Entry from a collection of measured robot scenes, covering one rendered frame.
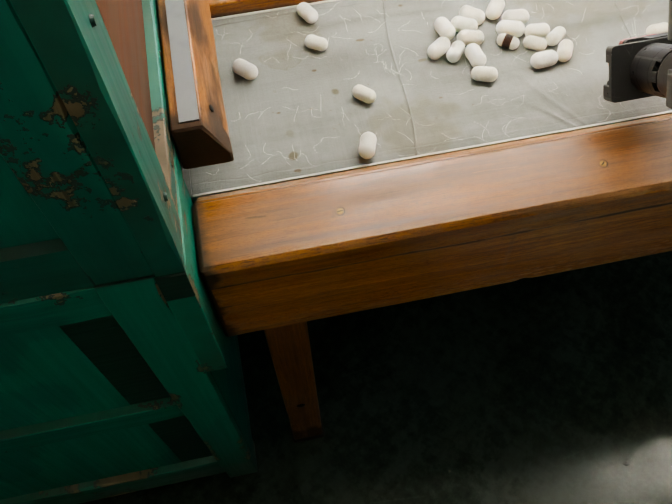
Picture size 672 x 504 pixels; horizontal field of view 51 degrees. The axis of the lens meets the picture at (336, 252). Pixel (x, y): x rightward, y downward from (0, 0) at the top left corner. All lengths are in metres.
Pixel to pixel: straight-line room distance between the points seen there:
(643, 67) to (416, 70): 0.28
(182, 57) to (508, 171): 0.39
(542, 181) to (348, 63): 0.31
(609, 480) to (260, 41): 1.06
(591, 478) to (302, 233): 0.93
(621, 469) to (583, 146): 0.83
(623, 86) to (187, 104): 0.50
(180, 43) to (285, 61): 0.19
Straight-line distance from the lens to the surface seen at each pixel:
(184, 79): 0.81
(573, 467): 1.53
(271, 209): 0.80
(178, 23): 0.87
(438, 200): 0.81
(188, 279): 0.70
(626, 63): 0.89
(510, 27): 1.01
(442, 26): 1.00
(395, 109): 0.92
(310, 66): 0.97
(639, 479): 1.56
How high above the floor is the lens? 1.43
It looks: 60 degrees down
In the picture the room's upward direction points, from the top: 3 degrees counter-clockwise
